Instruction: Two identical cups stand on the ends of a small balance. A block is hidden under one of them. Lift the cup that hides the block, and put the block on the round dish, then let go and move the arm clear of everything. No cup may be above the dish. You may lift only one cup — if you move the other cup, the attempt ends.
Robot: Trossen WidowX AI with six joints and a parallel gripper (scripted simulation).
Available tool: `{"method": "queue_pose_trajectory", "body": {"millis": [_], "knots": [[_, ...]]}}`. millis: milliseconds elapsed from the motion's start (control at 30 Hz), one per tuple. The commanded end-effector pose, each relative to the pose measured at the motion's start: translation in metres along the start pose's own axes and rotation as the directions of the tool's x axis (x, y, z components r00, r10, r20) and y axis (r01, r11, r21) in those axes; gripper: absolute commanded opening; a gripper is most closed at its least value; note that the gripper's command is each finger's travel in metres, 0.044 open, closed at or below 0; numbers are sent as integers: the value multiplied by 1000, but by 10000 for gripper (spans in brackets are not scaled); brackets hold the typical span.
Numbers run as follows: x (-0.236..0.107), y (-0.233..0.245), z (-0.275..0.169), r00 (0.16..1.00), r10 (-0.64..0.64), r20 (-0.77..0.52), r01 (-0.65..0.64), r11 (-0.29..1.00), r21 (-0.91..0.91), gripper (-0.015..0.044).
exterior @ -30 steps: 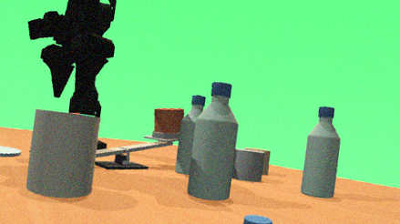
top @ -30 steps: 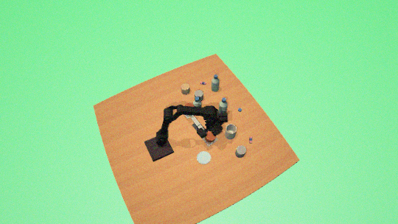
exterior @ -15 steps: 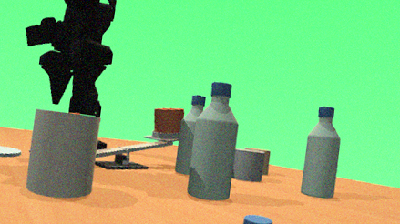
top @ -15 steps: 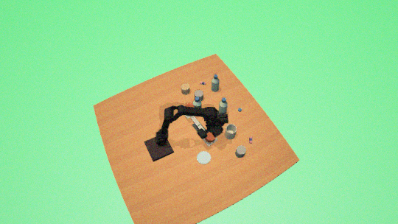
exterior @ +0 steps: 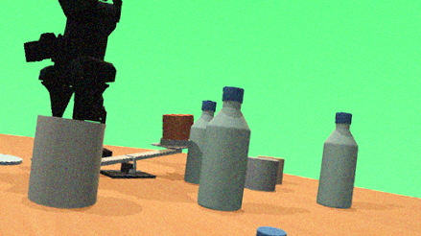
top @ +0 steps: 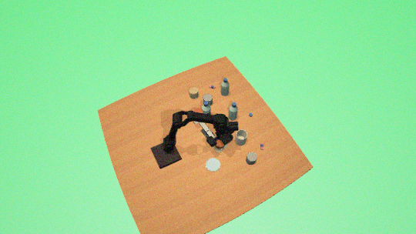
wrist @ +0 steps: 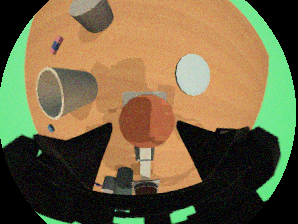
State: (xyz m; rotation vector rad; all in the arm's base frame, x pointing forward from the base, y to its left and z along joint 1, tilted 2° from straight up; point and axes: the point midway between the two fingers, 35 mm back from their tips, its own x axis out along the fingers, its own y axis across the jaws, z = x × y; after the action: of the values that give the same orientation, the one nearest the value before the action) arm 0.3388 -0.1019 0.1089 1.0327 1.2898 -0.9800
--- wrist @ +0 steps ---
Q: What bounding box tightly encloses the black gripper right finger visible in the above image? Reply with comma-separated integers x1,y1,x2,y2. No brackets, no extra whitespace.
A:
176,120,250,181

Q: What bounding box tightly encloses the dark grey cylinder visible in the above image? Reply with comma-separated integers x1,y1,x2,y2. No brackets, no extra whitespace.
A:
101,176,117,194
68,0,114,34

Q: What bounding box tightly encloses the blue short cylinder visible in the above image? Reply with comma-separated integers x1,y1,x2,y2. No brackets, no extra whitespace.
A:
48,124,55,132

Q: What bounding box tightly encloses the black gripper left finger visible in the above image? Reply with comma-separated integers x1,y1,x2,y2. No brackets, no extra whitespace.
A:
32,123,113,190

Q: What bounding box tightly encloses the grey bottle with dark blue cap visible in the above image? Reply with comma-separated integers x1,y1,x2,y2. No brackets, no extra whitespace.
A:
113,167,134,196

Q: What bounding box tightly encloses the brown cup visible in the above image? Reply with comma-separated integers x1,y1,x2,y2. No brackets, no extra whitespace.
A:
120,95,176,148
134,186,157,196

